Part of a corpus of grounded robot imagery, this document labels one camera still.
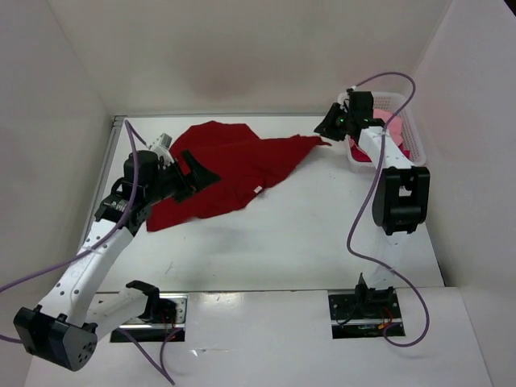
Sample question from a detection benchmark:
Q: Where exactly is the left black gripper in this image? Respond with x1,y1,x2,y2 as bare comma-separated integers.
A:
145,148,220,204

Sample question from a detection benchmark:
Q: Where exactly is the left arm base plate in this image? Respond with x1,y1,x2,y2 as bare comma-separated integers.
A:
110,293,189,343

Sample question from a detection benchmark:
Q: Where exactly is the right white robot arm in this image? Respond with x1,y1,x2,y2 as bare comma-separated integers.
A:
314,89,431,325

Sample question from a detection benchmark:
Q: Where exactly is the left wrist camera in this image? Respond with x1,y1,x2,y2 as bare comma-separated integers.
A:
148,133,174,166

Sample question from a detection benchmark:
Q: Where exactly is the pink t-shirt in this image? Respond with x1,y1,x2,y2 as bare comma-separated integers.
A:
372,107,405,148

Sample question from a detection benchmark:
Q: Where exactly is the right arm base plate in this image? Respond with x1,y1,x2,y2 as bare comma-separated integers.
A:
328,291,406,339

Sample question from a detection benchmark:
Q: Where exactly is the dark red t-shirt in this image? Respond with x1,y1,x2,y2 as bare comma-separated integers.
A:
146,121,329,232

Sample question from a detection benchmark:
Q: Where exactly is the magenta t-shirt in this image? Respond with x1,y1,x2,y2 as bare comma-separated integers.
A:
348,137,410,163

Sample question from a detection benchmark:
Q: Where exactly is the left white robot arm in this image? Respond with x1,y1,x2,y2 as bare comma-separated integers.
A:
14,150,221,372

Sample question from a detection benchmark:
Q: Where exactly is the white plastic basket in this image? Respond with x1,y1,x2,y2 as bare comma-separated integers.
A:
343,91,427,173

